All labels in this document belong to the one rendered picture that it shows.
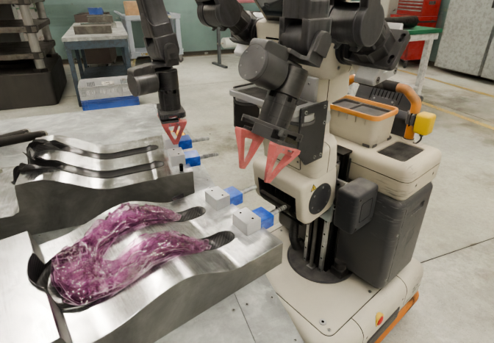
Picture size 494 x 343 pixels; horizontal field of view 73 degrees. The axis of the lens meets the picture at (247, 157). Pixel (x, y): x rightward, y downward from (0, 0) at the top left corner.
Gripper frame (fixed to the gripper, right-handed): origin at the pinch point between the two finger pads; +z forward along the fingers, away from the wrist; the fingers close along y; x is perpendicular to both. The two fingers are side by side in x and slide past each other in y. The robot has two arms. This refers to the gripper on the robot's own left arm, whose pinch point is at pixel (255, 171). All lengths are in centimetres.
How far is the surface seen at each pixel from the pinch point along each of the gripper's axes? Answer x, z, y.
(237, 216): 3.6, 10.9, -3.5
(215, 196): 4.4, 10.5, -12.3
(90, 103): 93, 44, -336
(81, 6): 150, -76, -653
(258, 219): 5.9, 9.9, 0.0
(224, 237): 1.7, 15.4, -3.1
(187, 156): 6.5, 7.0, -29.4
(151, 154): 2.4, 10.5, -39.3
